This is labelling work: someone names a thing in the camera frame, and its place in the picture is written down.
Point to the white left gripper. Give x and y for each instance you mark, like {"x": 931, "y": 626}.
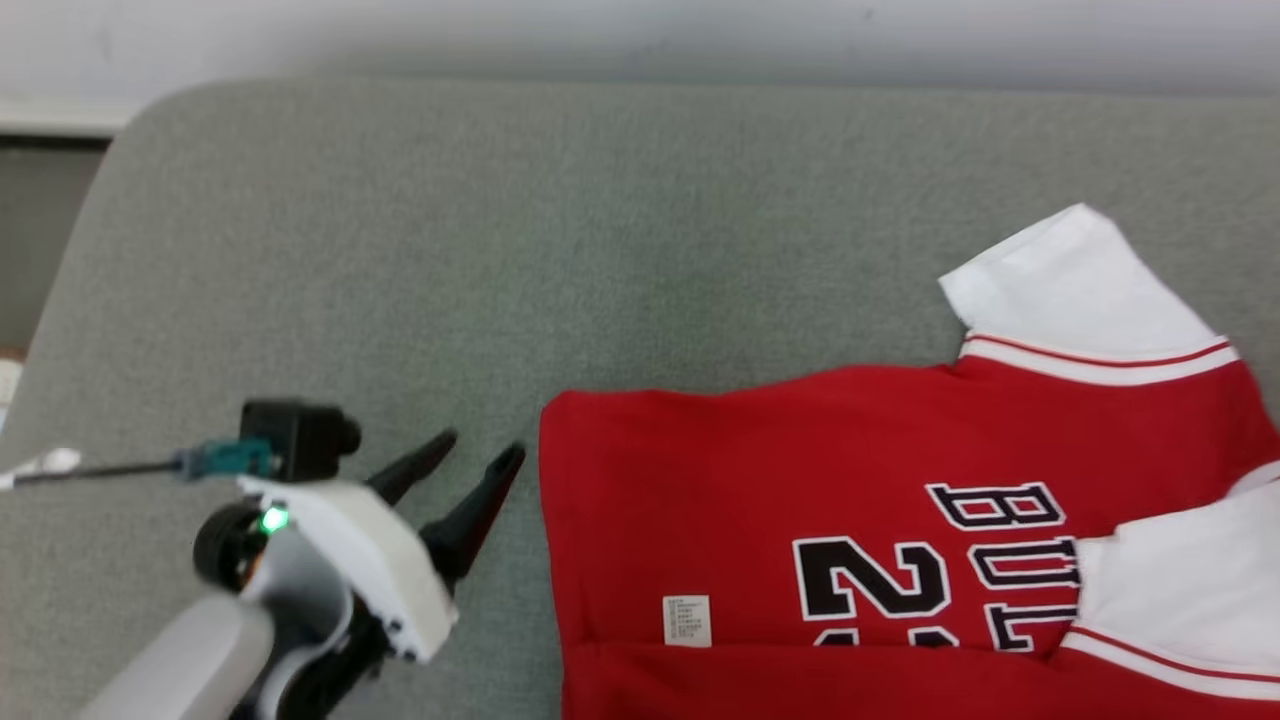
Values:
{"x": 370, "y": 560}

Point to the red and white basketball jersey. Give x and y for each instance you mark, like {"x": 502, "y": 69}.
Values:
{"x": 750, "y": 480}

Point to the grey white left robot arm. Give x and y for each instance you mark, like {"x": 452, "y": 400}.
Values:
{"x": 190, "y": 660}

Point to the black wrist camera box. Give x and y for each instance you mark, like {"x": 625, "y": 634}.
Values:
{"x": 300, "y": 435}

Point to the white wall skirting strip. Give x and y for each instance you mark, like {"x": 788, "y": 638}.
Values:
{"x": 50, "y": 118}

